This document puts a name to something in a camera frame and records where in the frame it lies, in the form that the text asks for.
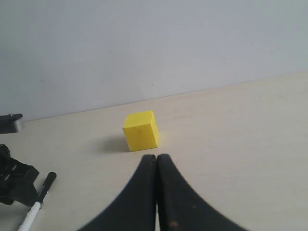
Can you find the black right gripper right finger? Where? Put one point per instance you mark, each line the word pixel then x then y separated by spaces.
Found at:
pixel 180 208

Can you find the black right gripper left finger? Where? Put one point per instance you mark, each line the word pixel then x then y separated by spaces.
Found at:
pixel 134 209

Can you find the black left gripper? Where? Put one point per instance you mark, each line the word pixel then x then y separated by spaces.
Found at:
pixel 16 180

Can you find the black and white whiteboard marker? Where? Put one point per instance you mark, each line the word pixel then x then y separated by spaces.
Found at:
pixel 32 213

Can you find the yellow foam cube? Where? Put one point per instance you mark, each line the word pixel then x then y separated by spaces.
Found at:
pixel 141 131

